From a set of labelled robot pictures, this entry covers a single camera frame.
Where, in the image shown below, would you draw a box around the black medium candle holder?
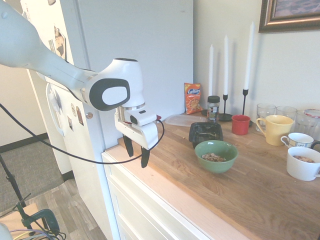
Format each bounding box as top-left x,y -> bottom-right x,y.
218,93 -> 234,123

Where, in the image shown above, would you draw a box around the glass jar red-white lid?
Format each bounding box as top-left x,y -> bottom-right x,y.
292,108 -> 320,140

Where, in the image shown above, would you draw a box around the ring cereal pieces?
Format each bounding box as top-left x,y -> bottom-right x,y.
201,152 -> 226,163

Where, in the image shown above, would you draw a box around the short white taper candle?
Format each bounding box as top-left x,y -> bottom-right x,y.
208,44 -> 215,97

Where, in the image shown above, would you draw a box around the large plain white cup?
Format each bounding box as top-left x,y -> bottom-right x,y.
285,146 -> 320,182

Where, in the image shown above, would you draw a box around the large photo fridge magnet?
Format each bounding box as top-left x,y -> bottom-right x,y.
53,24 -> 67,61

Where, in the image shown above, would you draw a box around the white drawer cabinet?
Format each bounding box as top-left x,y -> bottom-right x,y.
101,149 -> 210,240

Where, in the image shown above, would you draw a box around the yellow mug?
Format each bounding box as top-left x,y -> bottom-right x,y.
255,114 -> 295,147

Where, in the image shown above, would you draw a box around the clear plastic lid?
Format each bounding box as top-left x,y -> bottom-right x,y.
164,113 -> 208,128

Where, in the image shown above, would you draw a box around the brown cereal pile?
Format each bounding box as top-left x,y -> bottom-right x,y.
292,154 -> 316,164

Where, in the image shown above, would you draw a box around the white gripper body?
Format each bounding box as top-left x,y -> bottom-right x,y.
114,111 -> 160,151

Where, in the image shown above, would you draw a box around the black-lidded spice jar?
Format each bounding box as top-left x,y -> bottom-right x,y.
206,95 -> 221,124

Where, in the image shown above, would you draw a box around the white patterned cup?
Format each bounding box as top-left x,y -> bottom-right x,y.
280,132 -> 315,150

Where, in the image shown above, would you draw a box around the medium white taper candle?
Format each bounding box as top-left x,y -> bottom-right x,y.
222,34 -> 230,96

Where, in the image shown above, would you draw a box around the black tripod stand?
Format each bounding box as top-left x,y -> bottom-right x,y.
0,153 -> 32,210

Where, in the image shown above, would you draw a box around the black camera cable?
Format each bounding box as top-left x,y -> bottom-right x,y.
0,102 -> 166,165

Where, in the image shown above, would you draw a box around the tall white taper candle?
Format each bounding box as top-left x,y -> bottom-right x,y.
243,21 -> 256,91

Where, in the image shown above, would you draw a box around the clear drinking glass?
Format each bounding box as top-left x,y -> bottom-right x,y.
256,103 -> 277,133
275,105 -> 298,121

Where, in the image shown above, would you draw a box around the robot mounting board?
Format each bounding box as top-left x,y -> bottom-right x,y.
0,202 -> 41,227

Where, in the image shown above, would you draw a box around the framed wall picture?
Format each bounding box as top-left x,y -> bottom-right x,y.
258,0 -> 320,34

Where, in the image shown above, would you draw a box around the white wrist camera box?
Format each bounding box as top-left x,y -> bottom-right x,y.
124,108 -> 163,127

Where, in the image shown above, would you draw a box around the red mug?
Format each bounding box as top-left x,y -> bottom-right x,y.
231,114 -> 252,136

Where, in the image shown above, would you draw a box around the green ceramic bowl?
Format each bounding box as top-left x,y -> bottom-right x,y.
194,139 -> 239,174

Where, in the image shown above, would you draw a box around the dark rectangular fridge magnet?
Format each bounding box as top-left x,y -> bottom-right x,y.
75,105 -> 84,125

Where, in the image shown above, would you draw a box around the black tall candle holder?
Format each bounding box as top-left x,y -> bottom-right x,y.
241,88 -> 254,127

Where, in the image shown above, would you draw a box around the black plastic tray box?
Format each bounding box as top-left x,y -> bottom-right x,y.
188,121 -> 224,150

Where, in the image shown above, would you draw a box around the orange snack bag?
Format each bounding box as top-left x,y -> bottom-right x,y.
183,82 -> 204,116

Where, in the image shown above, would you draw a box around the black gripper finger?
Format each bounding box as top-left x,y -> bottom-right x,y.
140,146 -> 151,169
122,134 -> 135,158

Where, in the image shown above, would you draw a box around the green C-clamp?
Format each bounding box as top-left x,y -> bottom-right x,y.
12,192 -> 61,236

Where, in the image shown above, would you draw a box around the grey floor mat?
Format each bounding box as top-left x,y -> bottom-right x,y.
0,138 -> 65,214

